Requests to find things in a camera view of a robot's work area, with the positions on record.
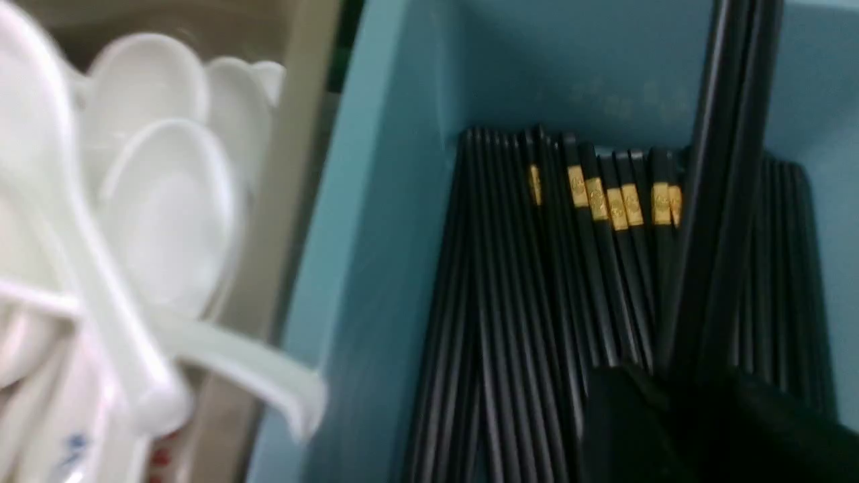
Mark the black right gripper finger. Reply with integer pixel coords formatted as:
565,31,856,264
583,365,858,482

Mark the pile of black chopsticks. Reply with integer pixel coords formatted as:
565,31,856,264
399,126,837,482

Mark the blue plastic chopstick bin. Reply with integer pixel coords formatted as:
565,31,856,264
250,1,857,482

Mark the brown plastic spoon bin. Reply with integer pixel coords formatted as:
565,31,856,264
13,0,363,483

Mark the pile of white spoons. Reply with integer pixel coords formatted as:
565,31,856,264
2,1,328,482

